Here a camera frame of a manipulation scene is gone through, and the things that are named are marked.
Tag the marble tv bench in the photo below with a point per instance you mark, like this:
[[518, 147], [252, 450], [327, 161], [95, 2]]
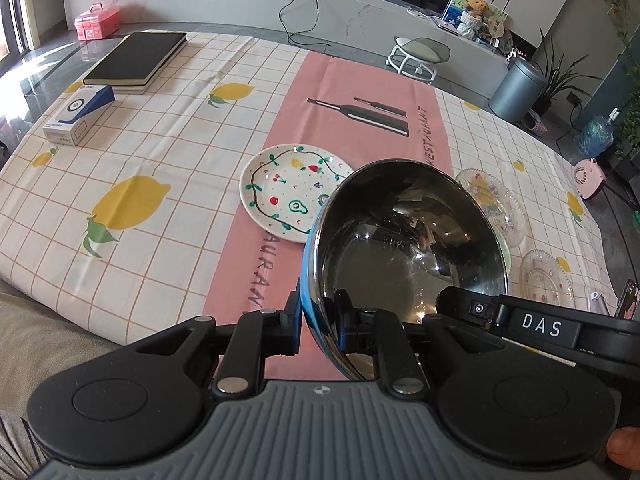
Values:
[[240, 7]]

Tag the long-leaf potted plant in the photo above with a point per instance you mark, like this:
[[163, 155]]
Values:
[[550, 80]]

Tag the pink toolbox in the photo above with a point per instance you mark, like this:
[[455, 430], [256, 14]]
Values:
[[97, 21]]

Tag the grey cushion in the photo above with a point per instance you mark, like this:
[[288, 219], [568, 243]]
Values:
[[45, 340]]

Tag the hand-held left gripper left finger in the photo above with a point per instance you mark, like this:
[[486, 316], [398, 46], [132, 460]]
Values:
[[295, 317]]

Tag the clear glass flower plate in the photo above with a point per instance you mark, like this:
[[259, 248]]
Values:
[[547, 277], [497, 205]]

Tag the round paddle hand fan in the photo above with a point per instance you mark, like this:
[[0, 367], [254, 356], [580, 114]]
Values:
[[495, 27]]

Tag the pink desk fan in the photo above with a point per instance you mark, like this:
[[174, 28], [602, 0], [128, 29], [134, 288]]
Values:
[[589, 179]]

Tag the round white stool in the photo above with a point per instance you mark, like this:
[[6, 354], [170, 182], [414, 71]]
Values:
[[417, 52]]

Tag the steel bowl with blue outside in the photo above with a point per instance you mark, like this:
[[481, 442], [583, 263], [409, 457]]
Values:
[[400, 240]]

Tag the blue water bottle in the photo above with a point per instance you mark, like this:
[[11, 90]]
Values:
[[596, 135]]

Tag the striped grey cloth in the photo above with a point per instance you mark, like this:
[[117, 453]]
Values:
[[17, 447]]

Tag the climbing vine plant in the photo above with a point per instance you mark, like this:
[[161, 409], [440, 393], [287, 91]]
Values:
[[622, 35]]

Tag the person's right hand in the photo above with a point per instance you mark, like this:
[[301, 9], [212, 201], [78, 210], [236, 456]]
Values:
[[624, 449]]

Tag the black notebook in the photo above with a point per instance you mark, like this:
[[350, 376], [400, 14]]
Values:
[[134, 57]]

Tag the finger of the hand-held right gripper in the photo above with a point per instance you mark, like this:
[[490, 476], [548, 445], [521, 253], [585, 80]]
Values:
[[465, 305]]

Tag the lemon print checked tablecloth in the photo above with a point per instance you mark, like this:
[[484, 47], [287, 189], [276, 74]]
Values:
[[165, 240]]

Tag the white-paged book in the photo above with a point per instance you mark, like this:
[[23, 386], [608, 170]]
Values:
[[132, 89]]

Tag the brown teddy bear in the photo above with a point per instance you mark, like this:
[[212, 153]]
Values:
[[477, 9]]

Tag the blue and white box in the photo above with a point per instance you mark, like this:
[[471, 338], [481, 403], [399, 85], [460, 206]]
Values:
[[75, 115]]

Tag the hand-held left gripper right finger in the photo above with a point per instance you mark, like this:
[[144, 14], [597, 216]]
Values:
[[343, 320]]

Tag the painted ceramic plate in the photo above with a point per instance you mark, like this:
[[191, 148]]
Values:
[[290, 192]]

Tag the grey metal trash can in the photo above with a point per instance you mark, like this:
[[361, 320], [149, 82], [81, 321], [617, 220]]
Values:
[[517, 90]]

